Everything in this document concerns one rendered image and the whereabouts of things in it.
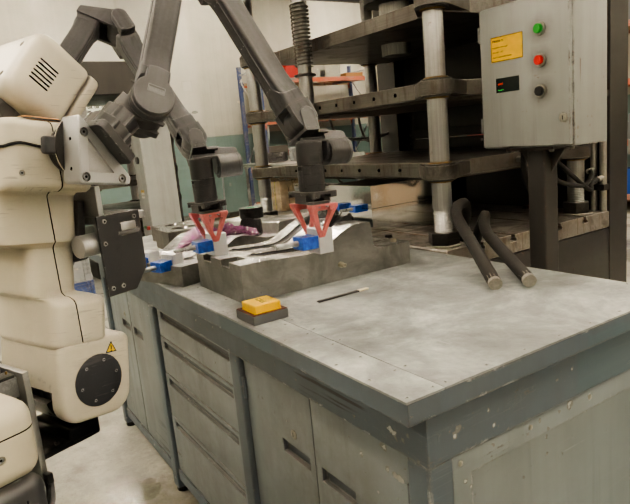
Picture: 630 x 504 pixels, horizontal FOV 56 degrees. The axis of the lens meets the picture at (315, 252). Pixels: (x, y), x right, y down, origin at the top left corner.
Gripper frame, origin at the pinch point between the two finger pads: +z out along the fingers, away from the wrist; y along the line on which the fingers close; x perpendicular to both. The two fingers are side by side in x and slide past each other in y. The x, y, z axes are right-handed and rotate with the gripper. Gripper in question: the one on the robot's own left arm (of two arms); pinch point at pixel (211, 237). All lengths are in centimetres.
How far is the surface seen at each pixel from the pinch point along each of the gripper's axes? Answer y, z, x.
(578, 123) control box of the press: -42, -17, -89
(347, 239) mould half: -18.1, 4.4, -28.2
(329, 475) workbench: -47, 44, 2
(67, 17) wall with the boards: 716, -220, -130
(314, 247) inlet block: -30.9, 2.0, -10.7
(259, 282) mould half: -18.2, 9.7, -2.6
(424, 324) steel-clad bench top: -59, 15, -15
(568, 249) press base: -9, 27, -128
